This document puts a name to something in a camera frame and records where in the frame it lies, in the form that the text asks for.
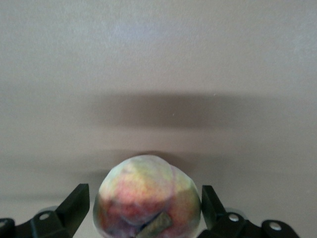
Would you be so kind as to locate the brown table cover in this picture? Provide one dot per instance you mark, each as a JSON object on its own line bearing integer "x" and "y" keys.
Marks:
{"x": 158, "y": 62}

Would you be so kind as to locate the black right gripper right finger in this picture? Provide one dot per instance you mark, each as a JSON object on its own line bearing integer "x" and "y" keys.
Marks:
{"x": 235, "y": 228}

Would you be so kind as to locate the pink orange peach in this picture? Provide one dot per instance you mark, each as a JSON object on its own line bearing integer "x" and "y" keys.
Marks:
{"x": 148, "y": 193}

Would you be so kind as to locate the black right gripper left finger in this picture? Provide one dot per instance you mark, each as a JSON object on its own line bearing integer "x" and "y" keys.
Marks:
{"x": 49, "y": 225}

